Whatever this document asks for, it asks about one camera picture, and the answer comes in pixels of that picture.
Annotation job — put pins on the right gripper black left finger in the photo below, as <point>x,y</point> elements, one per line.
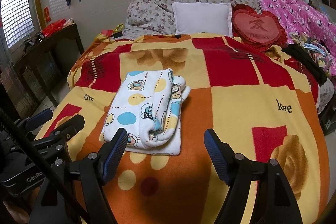
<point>73,190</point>

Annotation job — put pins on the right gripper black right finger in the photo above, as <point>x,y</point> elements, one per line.
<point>275,201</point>

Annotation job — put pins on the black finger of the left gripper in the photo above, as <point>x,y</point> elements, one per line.
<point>63,133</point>
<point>31,123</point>

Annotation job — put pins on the white cartoon print baby garment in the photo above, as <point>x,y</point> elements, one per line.
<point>148,106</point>

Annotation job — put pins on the colourful clothes pile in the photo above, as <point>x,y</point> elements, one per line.
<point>316,50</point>

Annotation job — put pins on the red yellow orange fleece blanket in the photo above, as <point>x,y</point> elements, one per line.
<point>261,107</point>

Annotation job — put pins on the red bag on table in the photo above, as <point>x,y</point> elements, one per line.
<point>53,27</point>

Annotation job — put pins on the window with white blinds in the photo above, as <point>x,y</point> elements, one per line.
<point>19,22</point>

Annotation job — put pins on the black garment on bed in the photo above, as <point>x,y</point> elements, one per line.
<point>295,51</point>

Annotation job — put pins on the grey floral quilt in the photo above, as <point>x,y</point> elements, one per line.
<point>155,17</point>

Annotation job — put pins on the red heart cushion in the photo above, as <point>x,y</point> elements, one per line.
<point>257,31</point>

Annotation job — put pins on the white square pillow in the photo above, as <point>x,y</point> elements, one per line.
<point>198,17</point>

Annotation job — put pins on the pink patterned quilt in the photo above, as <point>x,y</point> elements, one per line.
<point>299,17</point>

